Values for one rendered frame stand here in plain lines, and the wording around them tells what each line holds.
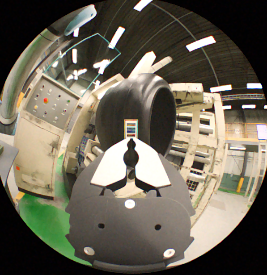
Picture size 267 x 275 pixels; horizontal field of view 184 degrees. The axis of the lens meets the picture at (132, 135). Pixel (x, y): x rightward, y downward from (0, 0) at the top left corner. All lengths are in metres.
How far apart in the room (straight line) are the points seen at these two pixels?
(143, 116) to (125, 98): 0.08
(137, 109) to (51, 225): 1.17
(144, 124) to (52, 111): 0.83
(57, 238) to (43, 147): 0.85
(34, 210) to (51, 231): 0.28
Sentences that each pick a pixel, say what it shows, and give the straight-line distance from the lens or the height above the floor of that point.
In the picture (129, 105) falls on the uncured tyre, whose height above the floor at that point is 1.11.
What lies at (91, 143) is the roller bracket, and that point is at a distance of 0.56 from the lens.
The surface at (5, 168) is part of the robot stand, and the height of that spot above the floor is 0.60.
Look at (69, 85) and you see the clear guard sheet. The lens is 0.95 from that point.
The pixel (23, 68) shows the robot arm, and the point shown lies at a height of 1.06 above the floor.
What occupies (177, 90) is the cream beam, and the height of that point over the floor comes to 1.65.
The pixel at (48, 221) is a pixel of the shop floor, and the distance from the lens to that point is 1.13.
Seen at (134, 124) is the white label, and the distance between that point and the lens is 0.25.
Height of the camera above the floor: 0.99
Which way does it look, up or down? 9 degrees up
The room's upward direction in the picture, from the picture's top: 21 degrees clockwise
